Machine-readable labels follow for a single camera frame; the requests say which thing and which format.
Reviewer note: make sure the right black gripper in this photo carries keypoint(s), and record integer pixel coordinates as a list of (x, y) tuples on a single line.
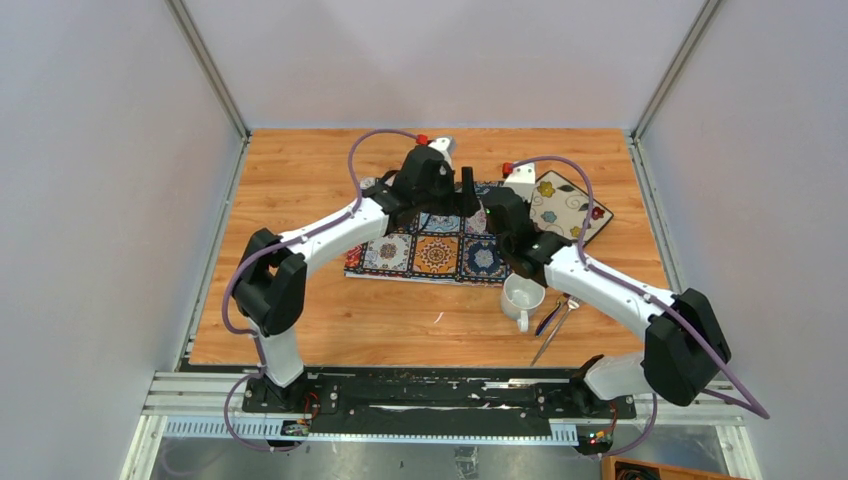
[(528, 207)]

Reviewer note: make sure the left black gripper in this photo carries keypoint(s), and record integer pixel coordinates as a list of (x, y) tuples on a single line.
[(449, 205)]

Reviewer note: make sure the colourful patterned placemat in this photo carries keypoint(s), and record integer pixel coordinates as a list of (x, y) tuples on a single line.
[(452, 250)]

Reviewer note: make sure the square floral plate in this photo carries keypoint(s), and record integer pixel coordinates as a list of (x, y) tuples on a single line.
[(560, 206)]

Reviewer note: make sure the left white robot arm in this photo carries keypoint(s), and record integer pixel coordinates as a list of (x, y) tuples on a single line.
[(270, 284)]

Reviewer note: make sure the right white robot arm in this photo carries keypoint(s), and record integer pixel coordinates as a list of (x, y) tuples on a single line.
[(683, 344)]

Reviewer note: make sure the white mug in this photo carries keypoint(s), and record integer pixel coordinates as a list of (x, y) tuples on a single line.
[(520, 298)]

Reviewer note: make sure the silver fork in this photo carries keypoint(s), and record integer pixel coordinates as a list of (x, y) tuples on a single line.
[(573, 304)]

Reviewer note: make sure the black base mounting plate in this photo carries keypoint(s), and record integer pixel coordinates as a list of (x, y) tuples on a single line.
[(434, 402)]

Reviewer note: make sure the orange wooden box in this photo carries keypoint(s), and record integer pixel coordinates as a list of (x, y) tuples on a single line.
[(617, 468)]

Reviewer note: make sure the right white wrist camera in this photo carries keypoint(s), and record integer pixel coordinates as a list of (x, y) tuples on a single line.
[(522, 180)]

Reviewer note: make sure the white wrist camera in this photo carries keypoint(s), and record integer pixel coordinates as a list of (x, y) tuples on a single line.
[(446, 146), (522, 180)]

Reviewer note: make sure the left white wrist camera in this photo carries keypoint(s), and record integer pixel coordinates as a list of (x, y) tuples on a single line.
[(446, 146)]

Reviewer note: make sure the purple handled knife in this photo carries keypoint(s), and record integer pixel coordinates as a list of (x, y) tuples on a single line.
[(561, 302)]

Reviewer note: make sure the aluminium frame rail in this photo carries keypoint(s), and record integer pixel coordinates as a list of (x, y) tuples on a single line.
[(209, 405)]

